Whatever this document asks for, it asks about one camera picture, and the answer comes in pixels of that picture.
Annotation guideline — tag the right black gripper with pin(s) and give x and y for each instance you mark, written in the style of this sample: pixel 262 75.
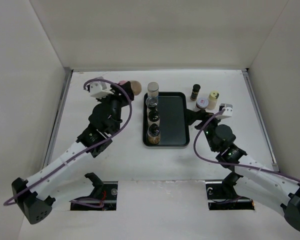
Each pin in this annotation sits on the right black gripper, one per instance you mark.
pixel 192 116

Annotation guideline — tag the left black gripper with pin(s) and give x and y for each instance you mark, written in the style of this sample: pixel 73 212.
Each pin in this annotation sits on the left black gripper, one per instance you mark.
pixel 118 94

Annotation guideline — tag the pink cap spice bottle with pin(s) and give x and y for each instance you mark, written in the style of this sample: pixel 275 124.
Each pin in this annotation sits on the pink cap spice bottle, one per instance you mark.
pixel 136 87

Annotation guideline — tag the silver lid grain bottle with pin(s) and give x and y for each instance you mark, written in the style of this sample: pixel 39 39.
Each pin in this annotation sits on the silver lid grain bottle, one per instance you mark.
pixel 153 90

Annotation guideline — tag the clear top pepper grinder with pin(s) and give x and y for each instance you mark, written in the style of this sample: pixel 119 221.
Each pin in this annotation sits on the clear top pepper grinder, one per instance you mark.
pixel 151 102

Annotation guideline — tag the black lid bottle front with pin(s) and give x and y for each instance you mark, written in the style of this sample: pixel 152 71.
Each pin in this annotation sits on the black lid bottle front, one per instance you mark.
pixel 153 118

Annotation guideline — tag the black lid bottle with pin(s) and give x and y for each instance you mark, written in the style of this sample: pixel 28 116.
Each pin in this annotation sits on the black lid bottle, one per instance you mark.
pixel 154 134
pixel 153 118

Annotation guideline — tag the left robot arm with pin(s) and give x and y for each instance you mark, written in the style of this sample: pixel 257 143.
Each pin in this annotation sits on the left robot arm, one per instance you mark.
pixel 37 195

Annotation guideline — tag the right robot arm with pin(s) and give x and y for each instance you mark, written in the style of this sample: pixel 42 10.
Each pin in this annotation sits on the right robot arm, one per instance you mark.
pixel 248 178

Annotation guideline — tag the white lid sauce jar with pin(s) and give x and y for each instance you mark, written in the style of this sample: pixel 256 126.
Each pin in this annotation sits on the white lid sauce jar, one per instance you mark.
pixel 201 104

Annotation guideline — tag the yellow cap spice bottle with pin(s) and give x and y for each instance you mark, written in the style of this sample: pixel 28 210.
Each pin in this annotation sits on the yellow cap spice bottle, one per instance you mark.
pixel 212 100

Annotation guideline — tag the black rectangular tray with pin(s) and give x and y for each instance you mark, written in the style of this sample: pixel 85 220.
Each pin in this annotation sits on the black rectangular tray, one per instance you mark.
pixel 174 132

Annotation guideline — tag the black cap spice jar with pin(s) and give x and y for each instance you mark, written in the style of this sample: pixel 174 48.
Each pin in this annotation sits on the black cap spice jar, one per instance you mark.
pixel 195 91

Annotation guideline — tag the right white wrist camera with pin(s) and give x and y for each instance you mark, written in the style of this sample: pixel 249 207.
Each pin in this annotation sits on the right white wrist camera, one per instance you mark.
pixel 226 110

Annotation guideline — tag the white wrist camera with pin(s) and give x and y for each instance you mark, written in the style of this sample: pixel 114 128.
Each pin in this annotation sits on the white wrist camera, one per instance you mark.
pixel 226 110
pixel 98 89

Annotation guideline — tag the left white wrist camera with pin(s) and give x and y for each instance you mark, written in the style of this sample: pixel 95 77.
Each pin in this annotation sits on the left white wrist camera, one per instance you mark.
pixel 98 89

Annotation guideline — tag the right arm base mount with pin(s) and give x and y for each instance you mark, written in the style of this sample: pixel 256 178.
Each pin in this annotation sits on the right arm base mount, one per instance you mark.
pixel 221 195

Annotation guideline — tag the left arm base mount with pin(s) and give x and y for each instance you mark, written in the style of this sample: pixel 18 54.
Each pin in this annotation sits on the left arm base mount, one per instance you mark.
pixel 103 196

